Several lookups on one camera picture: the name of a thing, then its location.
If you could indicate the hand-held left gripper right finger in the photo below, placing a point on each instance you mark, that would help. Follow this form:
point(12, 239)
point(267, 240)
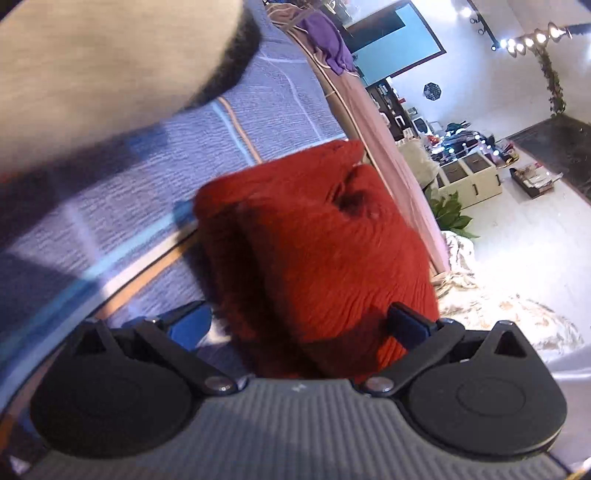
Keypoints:
point(408, 325)

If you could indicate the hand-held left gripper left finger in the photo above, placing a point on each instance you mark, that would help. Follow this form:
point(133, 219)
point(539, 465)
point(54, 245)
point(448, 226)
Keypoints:
point(189, 323)

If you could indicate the red knitted sweater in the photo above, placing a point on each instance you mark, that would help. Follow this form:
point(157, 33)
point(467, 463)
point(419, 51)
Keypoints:
point(314, 240)

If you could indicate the white quilt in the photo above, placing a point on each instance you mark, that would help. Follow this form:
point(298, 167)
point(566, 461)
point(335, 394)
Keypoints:
point(498, 314)

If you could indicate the green potted plant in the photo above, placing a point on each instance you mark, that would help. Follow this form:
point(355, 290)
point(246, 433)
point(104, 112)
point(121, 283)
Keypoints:
point(450, 214)

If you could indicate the white drawer cabinet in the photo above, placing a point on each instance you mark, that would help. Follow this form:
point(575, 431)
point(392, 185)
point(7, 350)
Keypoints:
point(475, 182)

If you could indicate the pink blanket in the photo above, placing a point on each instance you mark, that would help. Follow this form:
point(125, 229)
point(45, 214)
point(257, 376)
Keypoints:
point(383, 152)

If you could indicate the open box on floor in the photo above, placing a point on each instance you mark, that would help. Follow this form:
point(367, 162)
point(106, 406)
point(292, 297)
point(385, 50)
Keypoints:
point(535, 184)

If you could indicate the pile of assorted clutter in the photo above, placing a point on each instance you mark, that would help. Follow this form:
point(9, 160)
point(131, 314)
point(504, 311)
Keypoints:
point(461, 141)

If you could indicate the blue striped blanket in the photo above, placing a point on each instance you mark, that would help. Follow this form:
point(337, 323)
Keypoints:
point(277, 120)

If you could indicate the dark bookshelf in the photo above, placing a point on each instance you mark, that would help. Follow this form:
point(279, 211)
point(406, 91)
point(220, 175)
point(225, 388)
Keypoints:
point(388, 101)

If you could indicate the dark floor rug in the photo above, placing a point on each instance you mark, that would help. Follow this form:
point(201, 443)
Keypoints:
point(558, 147)

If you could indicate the green ivy garland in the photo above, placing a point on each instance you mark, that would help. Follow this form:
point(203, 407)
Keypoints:
point(551, 78)

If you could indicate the purple garment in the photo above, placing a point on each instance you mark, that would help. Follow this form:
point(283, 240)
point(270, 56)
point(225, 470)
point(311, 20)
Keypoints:
point(328, 41)

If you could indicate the ceiling track light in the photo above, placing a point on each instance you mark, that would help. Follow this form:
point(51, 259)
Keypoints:
point(512, 45)

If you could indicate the beige garment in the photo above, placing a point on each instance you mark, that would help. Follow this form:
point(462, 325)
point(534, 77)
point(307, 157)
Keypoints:
point(288, 11)

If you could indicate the black round wall ornament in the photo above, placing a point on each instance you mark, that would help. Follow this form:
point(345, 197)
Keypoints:
point(432, 91)

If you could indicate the blue wall screen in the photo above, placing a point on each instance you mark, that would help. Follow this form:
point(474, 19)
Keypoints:
point(397, 41)

